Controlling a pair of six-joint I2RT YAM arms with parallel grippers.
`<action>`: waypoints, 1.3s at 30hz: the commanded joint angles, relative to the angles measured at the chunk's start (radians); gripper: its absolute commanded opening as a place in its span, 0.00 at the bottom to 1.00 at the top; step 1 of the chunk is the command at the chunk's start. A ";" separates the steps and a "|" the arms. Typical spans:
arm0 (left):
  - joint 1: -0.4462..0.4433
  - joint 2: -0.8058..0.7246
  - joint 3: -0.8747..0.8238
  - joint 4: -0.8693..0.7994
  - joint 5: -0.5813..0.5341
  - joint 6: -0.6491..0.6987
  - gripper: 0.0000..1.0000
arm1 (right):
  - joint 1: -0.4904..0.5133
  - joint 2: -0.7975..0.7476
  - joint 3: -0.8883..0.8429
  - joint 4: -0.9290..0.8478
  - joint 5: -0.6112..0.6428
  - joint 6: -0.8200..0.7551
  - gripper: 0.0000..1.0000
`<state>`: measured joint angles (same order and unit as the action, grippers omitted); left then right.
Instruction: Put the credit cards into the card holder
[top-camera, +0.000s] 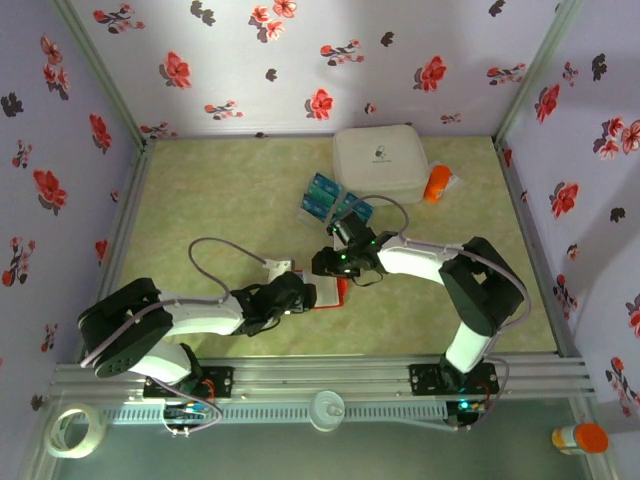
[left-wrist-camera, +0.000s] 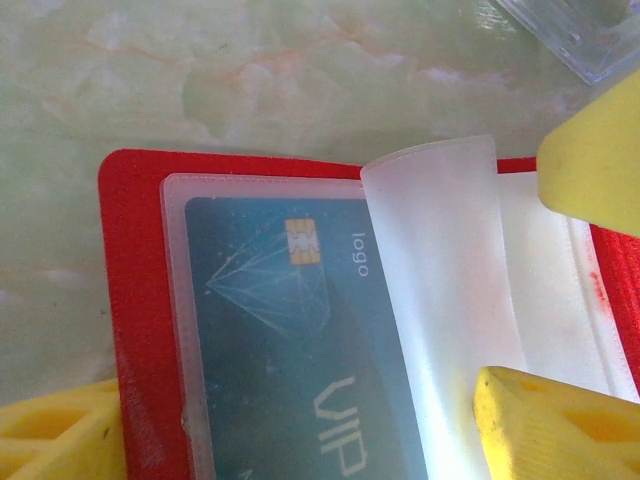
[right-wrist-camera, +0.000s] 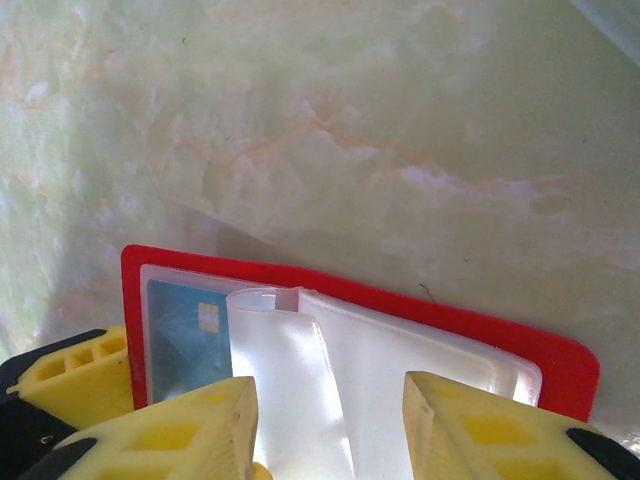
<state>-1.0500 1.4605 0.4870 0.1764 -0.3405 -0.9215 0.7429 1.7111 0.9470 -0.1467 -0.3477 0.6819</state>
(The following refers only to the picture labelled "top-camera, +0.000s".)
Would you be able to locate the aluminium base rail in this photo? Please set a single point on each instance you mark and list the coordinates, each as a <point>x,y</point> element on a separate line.
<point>320,375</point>

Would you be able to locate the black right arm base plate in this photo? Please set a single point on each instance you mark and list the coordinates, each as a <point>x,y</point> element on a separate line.
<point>425,380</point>

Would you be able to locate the orange pill bottle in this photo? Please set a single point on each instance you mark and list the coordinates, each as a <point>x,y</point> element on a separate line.
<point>438,182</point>

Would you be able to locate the small controller board green light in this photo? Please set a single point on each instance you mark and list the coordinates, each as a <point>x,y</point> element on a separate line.
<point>465,406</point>

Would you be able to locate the aluminium frame post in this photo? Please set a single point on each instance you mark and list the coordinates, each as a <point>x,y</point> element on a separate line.
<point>536,75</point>
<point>106,75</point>

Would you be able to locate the bottle with orange lid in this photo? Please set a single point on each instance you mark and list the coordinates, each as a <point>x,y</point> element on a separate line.
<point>590,439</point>

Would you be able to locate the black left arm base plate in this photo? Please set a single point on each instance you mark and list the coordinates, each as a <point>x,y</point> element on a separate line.
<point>220,380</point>

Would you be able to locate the aluminium table side rail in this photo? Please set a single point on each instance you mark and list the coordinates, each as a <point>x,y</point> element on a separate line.
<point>125,225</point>
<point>533,250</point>

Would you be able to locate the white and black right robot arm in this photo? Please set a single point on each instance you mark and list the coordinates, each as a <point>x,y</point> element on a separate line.
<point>410,260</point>

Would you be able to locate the blue VIP card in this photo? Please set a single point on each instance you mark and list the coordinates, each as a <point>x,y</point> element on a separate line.
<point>364,209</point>
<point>327,182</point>
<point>315,207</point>

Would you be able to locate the white square storage case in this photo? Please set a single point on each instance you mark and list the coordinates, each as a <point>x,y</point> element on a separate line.
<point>380,160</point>

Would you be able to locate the white paper leaflet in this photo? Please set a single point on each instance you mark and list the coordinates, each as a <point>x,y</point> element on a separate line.
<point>454,179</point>

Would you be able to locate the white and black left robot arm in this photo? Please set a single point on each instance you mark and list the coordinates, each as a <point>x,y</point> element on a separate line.
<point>205,317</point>

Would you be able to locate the green circuit board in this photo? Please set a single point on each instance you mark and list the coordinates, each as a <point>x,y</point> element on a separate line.
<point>192,411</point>

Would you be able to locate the clear tape roll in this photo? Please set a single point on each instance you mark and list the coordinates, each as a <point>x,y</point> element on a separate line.
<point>98,430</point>

